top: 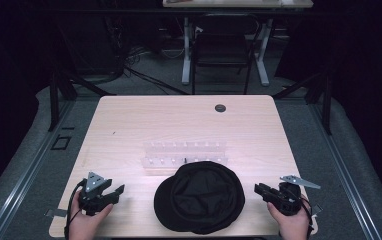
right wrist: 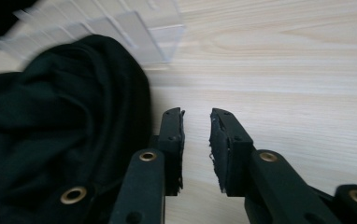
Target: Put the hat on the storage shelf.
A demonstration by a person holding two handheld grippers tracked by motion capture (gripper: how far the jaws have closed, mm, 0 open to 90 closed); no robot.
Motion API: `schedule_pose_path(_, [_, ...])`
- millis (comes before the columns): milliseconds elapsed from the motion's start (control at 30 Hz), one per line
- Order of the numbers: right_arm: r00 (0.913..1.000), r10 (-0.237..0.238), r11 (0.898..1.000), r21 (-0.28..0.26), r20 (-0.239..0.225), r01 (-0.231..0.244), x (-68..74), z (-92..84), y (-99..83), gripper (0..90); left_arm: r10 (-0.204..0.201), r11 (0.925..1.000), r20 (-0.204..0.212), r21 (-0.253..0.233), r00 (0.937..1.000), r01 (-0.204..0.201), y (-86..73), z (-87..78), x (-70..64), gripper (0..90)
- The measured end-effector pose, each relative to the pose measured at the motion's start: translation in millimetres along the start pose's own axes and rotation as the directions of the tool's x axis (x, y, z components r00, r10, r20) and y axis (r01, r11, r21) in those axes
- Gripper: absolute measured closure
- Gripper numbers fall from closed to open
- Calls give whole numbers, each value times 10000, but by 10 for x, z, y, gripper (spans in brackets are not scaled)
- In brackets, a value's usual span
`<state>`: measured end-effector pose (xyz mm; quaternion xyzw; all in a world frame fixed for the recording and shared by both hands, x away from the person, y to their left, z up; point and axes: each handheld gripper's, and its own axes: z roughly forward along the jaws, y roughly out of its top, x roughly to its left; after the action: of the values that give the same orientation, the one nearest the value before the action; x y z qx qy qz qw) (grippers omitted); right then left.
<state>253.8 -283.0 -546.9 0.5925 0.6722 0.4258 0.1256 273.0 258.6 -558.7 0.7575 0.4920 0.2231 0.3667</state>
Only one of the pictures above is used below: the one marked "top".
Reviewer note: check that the grey metal bracket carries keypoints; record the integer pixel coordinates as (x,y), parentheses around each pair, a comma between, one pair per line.
(55,212)
(317,209)

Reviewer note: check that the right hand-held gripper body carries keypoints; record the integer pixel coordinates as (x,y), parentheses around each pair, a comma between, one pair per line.
(290,198)

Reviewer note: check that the black cap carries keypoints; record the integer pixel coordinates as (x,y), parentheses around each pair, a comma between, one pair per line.
(199,198)

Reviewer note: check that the clear acrylic rack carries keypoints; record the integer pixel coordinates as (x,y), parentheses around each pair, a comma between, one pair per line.
(184,154)

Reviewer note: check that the black chair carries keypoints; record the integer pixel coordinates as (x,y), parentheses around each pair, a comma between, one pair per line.
(221,48)

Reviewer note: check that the person's left hand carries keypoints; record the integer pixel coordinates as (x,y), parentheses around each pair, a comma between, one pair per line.
(86,222)

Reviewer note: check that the person's right hand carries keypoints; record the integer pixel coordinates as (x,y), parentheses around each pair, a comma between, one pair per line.
(290,224)

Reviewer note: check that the white-legged desk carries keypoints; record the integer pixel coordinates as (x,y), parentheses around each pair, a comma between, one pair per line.
(232,4)

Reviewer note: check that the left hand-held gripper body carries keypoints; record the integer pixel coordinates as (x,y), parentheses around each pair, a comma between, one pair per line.
(94,200)

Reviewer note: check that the black metal frame stand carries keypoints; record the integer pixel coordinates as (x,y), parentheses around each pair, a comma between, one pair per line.
(325,100)
(56,100)

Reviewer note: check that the black round table grommet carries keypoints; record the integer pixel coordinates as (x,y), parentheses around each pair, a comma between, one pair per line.
(220,108)

